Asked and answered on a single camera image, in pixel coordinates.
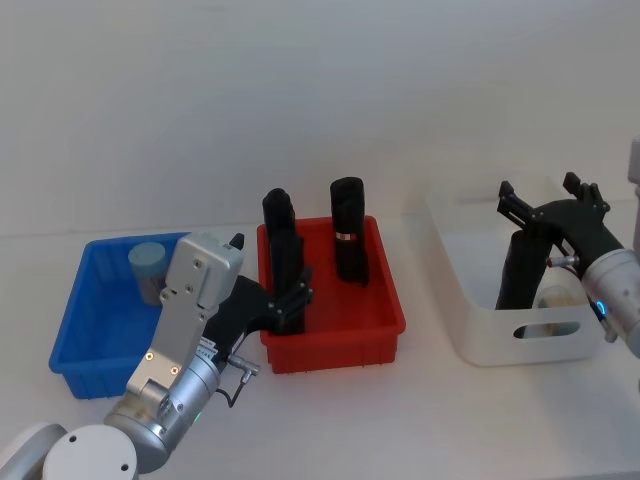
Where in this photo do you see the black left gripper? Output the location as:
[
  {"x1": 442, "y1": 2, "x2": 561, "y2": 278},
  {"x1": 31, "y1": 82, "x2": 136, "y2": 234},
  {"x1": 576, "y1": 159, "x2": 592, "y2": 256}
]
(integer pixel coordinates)
[{"x1": 202, "y1": 232, "x2": 316, "y2": 366}]

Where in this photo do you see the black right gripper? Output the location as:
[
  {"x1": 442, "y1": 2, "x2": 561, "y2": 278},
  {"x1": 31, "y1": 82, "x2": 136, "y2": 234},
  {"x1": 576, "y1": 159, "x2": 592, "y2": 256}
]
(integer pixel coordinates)
[{"x1": 497, "y1": 171, "x2": 626, "y2": 269}]

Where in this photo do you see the red plastic bin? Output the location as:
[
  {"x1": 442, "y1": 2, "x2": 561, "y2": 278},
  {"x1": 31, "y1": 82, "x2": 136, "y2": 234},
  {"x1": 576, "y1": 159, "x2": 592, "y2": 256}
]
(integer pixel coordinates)
[{"x1": 255, "y1": 215, "x2": 408, "y2": 376}]

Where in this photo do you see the cream white roll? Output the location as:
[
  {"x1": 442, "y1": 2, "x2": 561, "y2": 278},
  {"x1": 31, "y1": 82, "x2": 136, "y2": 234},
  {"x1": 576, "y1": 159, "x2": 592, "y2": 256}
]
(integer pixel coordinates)
[{"x1": 518, "y1": 268, "x2": 590, "y2": 337}]

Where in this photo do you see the black roll with red band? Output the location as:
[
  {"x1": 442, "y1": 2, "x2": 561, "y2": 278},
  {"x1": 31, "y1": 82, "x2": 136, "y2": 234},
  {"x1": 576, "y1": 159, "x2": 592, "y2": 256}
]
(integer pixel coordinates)
[{"x1": 328, "y1": 176, "x2": 371, "y2": 290}]

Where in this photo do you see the pale blue cylinder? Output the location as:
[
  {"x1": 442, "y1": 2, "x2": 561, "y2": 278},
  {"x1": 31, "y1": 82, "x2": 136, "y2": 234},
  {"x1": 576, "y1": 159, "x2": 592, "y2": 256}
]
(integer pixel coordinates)
[{"x1": 127, "y1": 242, "x2": 169, "y2": 307}]

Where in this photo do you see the blue plastic bin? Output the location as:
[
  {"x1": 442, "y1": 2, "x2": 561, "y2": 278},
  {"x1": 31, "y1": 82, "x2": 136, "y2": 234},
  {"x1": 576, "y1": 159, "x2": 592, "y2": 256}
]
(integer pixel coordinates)
[{"x1": 48, "y1": 231, "x2": 242, "y2": 400}]

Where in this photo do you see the thin dark left gripper cable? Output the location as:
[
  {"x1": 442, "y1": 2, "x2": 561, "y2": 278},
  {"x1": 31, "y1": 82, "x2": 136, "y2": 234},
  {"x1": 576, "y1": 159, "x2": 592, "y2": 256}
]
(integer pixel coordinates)
[{"x1": 218, "y1": 353, "x2": 262, "y2": 409}]

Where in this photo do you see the white plastic bin with handle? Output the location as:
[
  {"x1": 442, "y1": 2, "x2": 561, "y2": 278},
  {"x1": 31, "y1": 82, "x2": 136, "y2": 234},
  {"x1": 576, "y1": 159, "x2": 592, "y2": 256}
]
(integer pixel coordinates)
[{"x1": 421, "y1": 174, "x2": 610, "y2": 368}]

